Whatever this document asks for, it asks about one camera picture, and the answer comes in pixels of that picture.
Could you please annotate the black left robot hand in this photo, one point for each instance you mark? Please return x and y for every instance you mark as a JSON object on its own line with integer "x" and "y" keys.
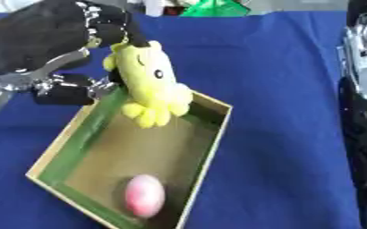
{"x": 40, "y": 29}

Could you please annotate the yellow octopus soft toy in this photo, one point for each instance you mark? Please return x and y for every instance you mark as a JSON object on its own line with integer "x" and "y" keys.
{"x": 150, "y": 86}

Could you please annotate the tan cardboard box green inside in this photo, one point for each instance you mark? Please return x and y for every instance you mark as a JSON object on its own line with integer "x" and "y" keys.
{"x": 129, "y": 161}

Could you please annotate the green bag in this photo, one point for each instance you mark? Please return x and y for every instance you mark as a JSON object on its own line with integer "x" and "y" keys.
{"x": 212, "y": 8}

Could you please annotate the pink toy peach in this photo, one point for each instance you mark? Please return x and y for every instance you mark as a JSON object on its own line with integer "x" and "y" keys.
{"x": 144, "y": 195}

